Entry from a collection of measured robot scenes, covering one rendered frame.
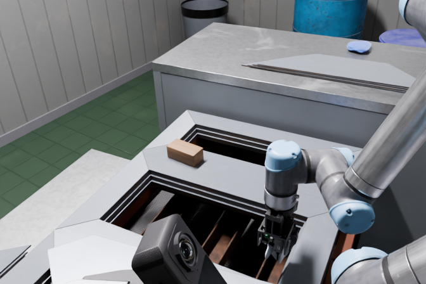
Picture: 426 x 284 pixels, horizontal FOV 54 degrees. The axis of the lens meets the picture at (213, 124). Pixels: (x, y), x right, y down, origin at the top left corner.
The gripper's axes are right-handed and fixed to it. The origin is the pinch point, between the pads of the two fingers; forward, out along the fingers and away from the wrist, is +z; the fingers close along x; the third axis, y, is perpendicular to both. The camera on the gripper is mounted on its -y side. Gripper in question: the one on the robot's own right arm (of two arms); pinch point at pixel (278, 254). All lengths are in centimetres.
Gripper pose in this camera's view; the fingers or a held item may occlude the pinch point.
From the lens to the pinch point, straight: 115.7
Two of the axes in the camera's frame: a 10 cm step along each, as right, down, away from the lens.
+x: 8.9, 2.1, -4.0
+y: -4.5, 4.7, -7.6
